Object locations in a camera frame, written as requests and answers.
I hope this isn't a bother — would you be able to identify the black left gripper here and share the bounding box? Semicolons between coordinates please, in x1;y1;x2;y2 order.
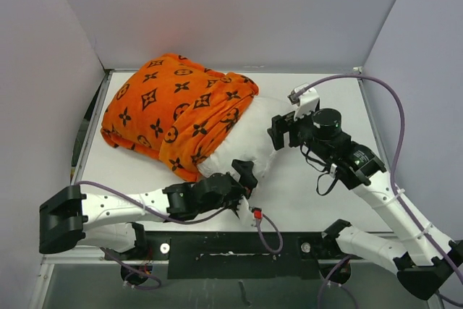
197;160;256;216

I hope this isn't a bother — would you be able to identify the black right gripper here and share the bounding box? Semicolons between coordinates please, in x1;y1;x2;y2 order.
267;105;331;161

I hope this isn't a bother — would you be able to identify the white pillow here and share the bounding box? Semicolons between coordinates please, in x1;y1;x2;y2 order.
198;96;293;179

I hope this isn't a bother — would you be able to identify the orange patterned plush pillowcase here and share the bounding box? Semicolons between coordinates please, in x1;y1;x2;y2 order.
101;54;259;182

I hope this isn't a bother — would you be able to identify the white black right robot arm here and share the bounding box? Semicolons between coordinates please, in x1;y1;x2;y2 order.
268;109;462;300

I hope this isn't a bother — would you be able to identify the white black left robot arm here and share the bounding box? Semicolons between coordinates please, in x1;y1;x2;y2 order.
39;159;258;259

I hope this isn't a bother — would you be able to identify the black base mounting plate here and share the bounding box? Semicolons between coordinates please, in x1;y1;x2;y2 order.
117;232;345;279

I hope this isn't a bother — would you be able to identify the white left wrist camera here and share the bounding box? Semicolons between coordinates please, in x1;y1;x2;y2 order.
237;198;262;227

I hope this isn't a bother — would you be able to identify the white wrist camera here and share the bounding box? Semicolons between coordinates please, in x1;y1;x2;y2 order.
237;198;262;227
288;83;320;121

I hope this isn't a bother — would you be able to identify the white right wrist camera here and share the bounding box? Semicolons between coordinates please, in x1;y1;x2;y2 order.
288;83;320;121

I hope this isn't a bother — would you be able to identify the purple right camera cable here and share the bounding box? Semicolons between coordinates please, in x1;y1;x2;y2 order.
289;72;463;309

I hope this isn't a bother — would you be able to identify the purple camera cable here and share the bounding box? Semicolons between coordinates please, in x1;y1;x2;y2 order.
74;180;284;290
289;72;463;309

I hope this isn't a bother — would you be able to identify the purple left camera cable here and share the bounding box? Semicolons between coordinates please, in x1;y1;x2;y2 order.
74;180;284;290

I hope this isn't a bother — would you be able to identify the aluminium frame rail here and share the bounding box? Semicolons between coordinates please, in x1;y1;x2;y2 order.
28;250;120;309

